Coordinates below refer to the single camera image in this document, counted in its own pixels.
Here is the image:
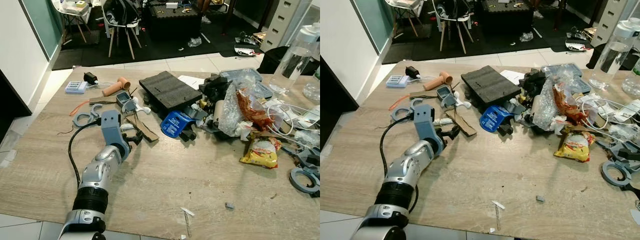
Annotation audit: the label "black foam pad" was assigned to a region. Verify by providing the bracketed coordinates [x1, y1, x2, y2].
[138, 70, 203, 112]
[460, 65, 522, 106]

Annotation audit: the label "white plastic part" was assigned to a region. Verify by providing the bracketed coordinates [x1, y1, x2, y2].
[133, 97, 152, 115]
[453, 91, 472, 110]

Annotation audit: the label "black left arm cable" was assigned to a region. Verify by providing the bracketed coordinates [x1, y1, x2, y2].
[68, 122, 102, 187]
[378, 117, 417, 177]

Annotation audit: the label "red-brown wrapper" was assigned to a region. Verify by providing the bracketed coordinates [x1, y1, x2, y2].
[235, 87, 274, 132]
[552, 82, 589, 126]

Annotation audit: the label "black white floor object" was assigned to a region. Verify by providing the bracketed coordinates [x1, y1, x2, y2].
[564, 27, 596, 52]
[234, 32, 266, 57]

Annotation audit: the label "wide brown cardboard strip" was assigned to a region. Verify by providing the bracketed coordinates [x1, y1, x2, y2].
[443, 108, 478, 138]
[123, 113, 160, 144]

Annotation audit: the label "clear crumpled plastic bag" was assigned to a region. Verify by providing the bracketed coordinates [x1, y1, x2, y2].
[532, 64, 589, 132]
[218, 69, 274, 139]

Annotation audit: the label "black crate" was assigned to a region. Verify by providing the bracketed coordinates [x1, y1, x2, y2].
[479, 0, 535, 36]
[144, 2, 204, 42]

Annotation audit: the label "black floor mat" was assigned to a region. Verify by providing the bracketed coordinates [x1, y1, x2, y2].
[52, 5, 266, 71]

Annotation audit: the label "white box blue print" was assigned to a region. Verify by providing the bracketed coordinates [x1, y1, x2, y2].
[385, 74, 411, 89]
[64, 80, 90, 95]

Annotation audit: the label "small grey-blue box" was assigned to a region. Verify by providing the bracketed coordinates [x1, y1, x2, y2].
[115, 90, 137, 114]
[435, 85, 457, 109]

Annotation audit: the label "small clear plastic bottle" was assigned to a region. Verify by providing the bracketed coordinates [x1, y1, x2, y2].
[622, 60, 640, 97]
[302, 67, 321, 102]

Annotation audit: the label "black device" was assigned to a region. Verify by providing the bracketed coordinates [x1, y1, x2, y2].
[518, 68, 549, 99]
[198, 73, 231, 106]

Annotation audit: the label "white chair wooden legs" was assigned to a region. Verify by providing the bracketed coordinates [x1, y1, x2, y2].
[102, 0, 144, 61]
[432, 0, 475, 55]

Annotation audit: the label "tan cylinder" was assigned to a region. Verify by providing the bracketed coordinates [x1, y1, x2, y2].
[423, 71, 454, 92]
[101, 76, 132, 98]

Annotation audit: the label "teal glass panel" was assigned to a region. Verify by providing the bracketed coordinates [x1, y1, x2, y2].
[349, 0, 396, 54]
[19, 0, 65, 61]

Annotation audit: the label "orange strip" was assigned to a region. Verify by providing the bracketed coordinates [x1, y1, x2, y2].
[69, 99, 91, 117]
[388, 94, 411, 111]

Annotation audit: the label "white paper sheet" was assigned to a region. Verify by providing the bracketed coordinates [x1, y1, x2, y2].
[177, 74, 206, 91]
[498, 69, 525, 86]

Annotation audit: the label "white drawer cabinet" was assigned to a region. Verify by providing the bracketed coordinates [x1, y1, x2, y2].
[589, 0, 636, 49]
[259, 0, 314, 54]

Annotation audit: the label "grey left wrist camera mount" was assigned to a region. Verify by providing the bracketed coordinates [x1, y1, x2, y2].
[100, 110, 132, 161]
[413, 104, 446, 156]

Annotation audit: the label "grey ring part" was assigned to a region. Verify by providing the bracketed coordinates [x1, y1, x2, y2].
[600, 159, 634, 188]
[73, 103, 104, 129]
[390, 98, 421, 123]
[288, 167, 321, 196]

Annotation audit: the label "black bin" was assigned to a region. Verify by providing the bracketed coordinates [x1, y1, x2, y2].
[585, 42, 640, 71]
[257, 45, 321, 76]

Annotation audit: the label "person legs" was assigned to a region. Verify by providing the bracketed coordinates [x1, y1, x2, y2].
[192, 0, 214, 25]
[529, 0, 546, 20]

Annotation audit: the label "tall clear bottle white cap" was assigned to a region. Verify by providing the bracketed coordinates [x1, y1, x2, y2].
[270, 22, 321, 96]
[588, 19, 640, 90]

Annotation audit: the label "yellow snack bag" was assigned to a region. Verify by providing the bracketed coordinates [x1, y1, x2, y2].
[239, 136, 282, 170]
[553, 130, 596, 163]

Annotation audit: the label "white cable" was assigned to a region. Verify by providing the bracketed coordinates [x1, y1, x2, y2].
[264, 99, 321, 137]
[579, 94, 640, 132]

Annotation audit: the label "grey plastic tray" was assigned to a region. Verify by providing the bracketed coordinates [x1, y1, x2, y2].
[540, 62, 591, 94]
[218, 67, 274, 99]

